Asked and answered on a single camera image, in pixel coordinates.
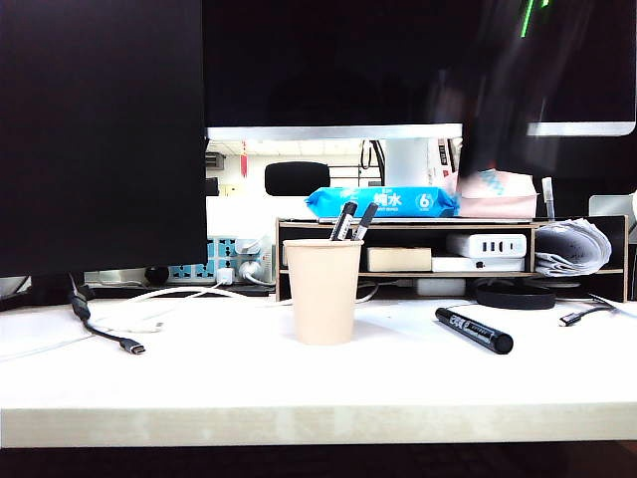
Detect cream rectangular box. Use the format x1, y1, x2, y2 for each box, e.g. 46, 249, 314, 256
366, 247, 433, 273

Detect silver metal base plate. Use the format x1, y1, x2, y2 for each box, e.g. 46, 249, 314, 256
83, 268, 173, 289

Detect black office chair headrest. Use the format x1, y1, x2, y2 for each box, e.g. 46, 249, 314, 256
264, 161, 331, 197

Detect white blue power strip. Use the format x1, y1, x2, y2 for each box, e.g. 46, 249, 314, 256
166, 237, 276, 286

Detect rolled printed papers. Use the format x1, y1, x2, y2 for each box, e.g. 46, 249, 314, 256
534, 218, 612, 278

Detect large monitor with silver bezel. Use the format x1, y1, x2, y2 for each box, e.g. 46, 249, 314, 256
201, 0, 637, 142

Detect white round power plug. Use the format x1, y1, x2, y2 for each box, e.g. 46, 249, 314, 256
237, 260, 265, 285

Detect white power adapter brick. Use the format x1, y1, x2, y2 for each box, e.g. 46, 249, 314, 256
416, 278, 467, 298

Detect black marker with grey label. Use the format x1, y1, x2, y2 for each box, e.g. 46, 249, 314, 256
350, 202, 380, 242
329, 201, 358, 242

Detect black cable with slim plug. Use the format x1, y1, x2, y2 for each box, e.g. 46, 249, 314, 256
557, 304, 616, 329

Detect white multi-port USB charger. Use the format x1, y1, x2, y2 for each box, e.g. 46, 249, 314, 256
446, 233, 528, 259

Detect white sheet of paper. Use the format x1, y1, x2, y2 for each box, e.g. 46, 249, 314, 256
588, 293, 637, 321

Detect white cable with connector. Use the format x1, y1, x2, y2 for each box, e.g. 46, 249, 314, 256
92, 284, 293, 336

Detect beige paper cup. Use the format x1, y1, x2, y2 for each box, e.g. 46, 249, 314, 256
282, 238, 365, 346

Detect pink white tissue pack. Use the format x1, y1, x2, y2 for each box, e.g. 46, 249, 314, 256
453, 168, 538, 219

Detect wooden desk shelf organizer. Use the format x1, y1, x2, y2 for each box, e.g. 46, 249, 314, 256
275, 214, 629, 304

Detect black computer monitor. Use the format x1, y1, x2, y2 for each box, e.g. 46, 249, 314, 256
0, 0, 209, 310

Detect white device with silver back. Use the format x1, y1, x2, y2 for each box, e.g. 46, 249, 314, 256
587, 189, 637, 231

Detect flat white box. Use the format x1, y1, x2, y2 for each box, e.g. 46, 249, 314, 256
431, 256, 527, 273

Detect blue wet wipes pack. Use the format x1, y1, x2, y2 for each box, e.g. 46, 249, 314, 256
304, 185, 460, 219

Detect black round disc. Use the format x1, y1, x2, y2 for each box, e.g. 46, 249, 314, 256
474, 282, 557, 312

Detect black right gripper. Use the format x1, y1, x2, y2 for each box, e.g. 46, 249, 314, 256
455, 84, 536, 179

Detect black USB-C cable with grey plug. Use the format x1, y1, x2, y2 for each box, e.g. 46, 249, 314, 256
69, 276, 148, 357

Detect thin white cable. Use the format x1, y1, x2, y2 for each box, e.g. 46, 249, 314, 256
0, 332, 97, 362

